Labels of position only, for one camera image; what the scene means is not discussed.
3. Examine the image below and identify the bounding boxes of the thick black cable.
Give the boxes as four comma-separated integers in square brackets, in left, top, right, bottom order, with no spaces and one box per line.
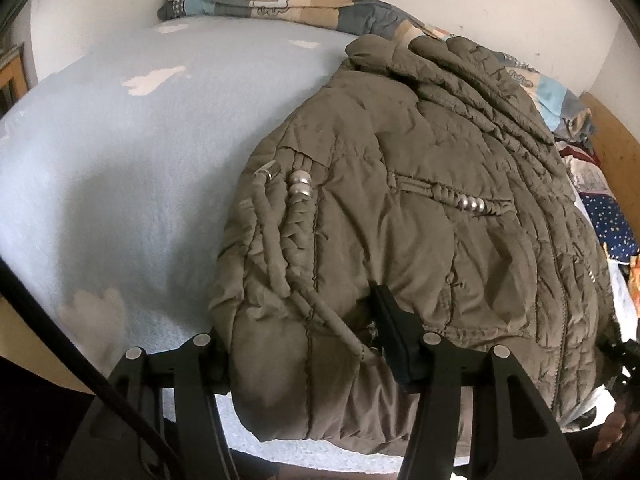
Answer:
[0,255,186,480]

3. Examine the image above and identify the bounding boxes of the wooden headboard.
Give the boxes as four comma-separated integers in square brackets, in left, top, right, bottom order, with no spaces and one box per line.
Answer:
[580,91,640,221]

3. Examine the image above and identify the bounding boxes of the star print pillow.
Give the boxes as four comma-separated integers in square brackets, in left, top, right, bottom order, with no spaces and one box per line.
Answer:
[557,140,640,263]

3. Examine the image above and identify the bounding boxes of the orange cloth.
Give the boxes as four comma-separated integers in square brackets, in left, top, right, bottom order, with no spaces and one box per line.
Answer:
[627,255,640,311]

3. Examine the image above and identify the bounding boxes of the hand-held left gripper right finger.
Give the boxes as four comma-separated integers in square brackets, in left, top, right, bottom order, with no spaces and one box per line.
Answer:
[370,284,583,480]

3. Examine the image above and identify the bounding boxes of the olive puffer jacket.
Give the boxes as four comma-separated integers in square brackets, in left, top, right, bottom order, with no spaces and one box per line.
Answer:
[207,35,621,456]

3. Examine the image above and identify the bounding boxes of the patchwork patterned quilt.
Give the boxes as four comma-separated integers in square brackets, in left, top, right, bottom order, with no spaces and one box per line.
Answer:
[157,0,598,141]

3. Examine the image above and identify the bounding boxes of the person's right hand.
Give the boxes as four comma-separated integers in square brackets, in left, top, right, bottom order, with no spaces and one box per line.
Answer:
[592,400,628,456]

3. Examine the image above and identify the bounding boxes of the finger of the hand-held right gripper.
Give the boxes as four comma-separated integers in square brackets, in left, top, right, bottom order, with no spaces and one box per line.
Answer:
[597,335,640,361]

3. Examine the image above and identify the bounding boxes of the person's dark trouser leg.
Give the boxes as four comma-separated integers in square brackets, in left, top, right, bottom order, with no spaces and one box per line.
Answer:
[227,452,311,480]

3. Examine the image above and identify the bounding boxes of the bed with light blue sheet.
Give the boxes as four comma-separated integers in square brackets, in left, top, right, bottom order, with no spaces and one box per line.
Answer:
[0,15,640,466]

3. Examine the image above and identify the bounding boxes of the wooden shelf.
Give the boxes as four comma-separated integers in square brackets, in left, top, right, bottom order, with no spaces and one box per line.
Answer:
[0,45,28,116]

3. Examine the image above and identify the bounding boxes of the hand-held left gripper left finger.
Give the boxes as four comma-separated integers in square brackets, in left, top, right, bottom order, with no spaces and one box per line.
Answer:
[72,332,236,480]

